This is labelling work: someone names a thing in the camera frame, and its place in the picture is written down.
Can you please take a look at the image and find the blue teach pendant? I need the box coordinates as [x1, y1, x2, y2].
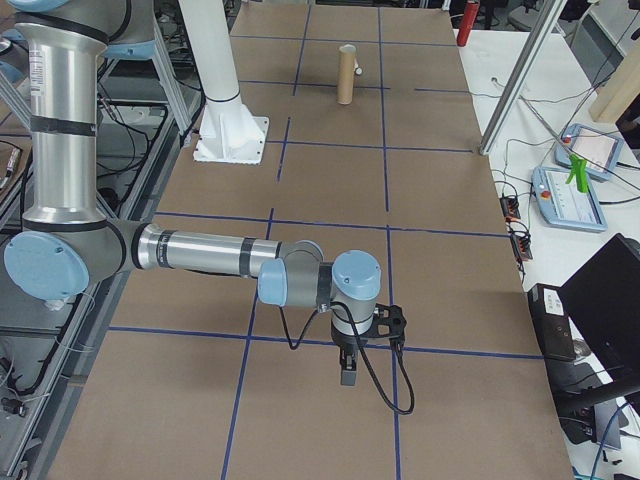
[553, 122, 626, 183]
[530, 164, 609, 234]

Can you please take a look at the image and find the green plastic clamp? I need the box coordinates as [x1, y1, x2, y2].
[566, 153, 592, 193]

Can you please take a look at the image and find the brown cardboard tube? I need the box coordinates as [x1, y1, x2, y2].
[335, 43, 358, 106]

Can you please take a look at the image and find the black box device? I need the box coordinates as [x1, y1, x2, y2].
[527, 282, 577, 363]

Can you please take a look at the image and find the red cylinder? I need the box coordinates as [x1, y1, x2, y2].
[456, 0, 479, 47]

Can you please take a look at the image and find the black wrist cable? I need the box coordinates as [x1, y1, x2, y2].
[278, 298, 416, 414]

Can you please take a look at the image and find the blue cable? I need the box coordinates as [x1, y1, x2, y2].
[588, 402, 632, 480]

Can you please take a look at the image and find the white square base plate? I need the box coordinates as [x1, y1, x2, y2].
[192, 107, 271, 166]

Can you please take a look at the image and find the black orange connector block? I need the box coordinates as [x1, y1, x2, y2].
[508, 231, 535, 262]
[499, 193, 522, 222]

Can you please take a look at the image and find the white side table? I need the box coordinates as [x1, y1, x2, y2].
[452, 27, 640, 480]

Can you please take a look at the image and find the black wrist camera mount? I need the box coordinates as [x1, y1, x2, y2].
[372, 303, 407, 347]

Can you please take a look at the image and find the light wooden plank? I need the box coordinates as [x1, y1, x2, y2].
[589, 0, 640, 125]

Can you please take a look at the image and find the black monitor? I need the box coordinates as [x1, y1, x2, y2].
[556, 232, 640, 397]

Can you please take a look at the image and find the aluminium profile post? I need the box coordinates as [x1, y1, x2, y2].
[477, 0, 570, 157]

